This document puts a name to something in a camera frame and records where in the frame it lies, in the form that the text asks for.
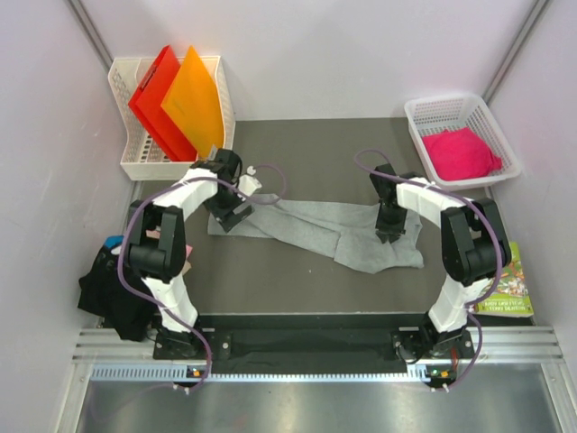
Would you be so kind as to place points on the grey t shirt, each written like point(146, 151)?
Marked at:
point(343, 232)

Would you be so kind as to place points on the magenta t shirt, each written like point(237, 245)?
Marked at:
point(460, 155)

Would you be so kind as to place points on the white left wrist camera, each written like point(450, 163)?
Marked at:
point(248, 183)

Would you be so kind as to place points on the aluminium frame rail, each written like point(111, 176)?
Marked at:
point(112, 360)

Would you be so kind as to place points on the white mesh basket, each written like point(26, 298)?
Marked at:
point(432, 115)

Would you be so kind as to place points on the tan t shirt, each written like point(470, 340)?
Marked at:
point(185, 268)

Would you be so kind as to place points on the red plastic folder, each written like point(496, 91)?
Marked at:
point(146, 106)

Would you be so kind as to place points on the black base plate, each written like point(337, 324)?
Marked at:
point(309, 344)

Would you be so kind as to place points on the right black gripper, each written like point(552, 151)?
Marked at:
point(393, 230)

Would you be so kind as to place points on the orange plastic folder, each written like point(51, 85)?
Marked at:
point(193, 105)

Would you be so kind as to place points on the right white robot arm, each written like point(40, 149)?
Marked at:
point(474, 244)

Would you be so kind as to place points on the pink t shirt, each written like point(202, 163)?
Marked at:
point(188, 250)

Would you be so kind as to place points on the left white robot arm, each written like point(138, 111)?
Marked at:
point(156, 248)

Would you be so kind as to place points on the white file organizer basket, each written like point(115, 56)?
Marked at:
point(143, 159)

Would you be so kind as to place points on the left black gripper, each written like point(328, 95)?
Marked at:
point(225, 216)

